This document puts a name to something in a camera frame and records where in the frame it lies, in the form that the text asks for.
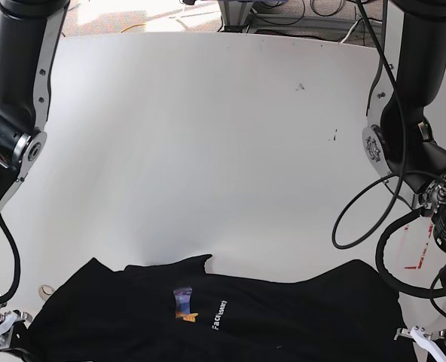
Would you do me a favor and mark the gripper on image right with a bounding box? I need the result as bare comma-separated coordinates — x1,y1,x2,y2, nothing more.
394,326,446,362

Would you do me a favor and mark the black t-shirt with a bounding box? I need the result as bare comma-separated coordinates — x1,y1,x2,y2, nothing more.
28,254,416,361

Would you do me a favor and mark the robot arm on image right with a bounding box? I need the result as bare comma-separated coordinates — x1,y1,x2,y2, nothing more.
362,1,446,361

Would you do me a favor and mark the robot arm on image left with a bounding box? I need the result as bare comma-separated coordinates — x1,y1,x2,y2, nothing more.
0,1,70,360

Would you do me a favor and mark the white table grommet left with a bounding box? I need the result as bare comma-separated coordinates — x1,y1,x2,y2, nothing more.
38,284,55,302

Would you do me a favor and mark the red tape rectangle marking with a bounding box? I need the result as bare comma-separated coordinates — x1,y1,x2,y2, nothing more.
402,222,434,270

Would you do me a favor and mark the white cable on floor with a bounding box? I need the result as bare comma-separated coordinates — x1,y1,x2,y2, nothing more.
338,17,382,44

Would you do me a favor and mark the yellow cable on floor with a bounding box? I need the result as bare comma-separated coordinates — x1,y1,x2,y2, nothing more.
120,22,148,34

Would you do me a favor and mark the aluminium frame rail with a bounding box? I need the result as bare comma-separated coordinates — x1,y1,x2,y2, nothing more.
217,1,369,43

